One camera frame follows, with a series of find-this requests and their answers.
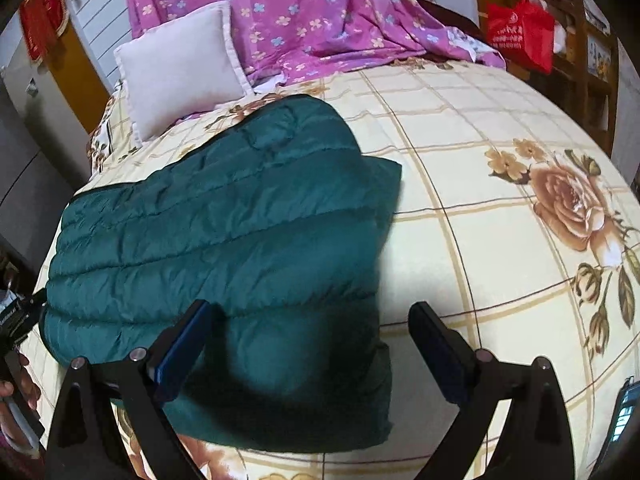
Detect floral bed sheet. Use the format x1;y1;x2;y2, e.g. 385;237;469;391
20;55;640;480

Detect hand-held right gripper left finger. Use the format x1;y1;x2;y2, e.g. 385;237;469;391
44;300;216;480

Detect wooden shelf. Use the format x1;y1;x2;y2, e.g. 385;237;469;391
520;0;621;156

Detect green puffer jacket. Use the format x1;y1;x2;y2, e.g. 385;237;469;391
39;94;403;453

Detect grey wardrobe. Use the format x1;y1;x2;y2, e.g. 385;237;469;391
0;55;93;261

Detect red hanging banner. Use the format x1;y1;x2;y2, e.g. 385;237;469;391
20;0;71;61

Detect person's left hand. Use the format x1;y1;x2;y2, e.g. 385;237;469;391
0;352;43;456

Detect purple floral blanket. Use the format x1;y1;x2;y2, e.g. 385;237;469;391
124;0;507;86

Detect white pillow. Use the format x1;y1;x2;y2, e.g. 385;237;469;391
114;0;256;142

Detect white slatted headboard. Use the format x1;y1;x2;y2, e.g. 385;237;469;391
65;0;476;93

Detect dark device with screen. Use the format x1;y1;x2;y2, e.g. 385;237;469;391
592;375;640;480

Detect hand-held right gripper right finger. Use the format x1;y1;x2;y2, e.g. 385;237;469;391
407;302;571;480

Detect red plastic bag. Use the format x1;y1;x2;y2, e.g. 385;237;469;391
486;0;556;75

